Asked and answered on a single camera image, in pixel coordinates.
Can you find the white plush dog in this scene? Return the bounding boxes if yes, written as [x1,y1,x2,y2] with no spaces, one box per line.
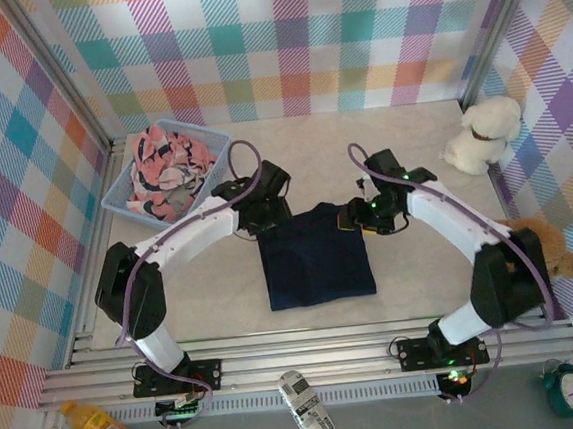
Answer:
[438,94,528,179]

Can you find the pink whale print garment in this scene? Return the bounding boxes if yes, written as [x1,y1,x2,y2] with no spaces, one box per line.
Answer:
[117,121,221,227]

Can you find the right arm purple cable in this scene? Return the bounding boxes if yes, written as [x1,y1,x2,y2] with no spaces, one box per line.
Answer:
[347,125,567,412]

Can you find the aluminium rail frame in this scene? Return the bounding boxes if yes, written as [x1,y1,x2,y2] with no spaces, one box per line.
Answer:
[31,302,573,413]

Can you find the navy blue garment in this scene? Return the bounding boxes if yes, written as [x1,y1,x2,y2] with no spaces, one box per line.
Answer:
[254,197,380,314]

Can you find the blue plastic laundry basket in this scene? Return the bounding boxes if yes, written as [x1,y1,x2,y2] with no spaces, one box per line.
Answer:
[93,112,241,236]

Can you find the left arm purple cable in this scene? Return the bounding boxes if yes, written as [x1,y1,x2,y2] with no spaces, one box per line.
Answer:
[97,139,285,429]

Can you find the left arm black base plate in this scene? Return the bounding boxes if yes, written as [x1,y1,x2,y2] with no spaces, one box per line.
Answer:
[130,358,225,400]

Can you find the aluminium corner post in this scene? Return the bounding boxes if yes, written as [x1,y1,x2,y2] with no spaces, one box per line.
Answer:
[447,0,557,110]
[1,0,130,164]

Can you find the white slotted cable duct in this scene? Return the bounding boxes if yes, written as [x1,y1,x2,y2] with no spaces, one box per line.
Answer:
[102,379,444,426]

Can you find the brown teddy bear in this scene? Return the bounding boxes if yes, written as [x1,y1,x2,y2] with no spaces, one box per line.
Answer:
[495,213,573,287]

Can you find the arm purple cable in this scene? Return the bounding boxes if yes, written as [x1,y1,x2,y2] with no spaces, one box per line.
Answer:
[97,139,285,429]
[347,125,567,412]

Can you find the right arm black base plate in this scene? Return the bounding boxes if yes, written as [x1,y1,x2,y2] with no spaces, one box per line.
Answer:
[395,329,491,374]

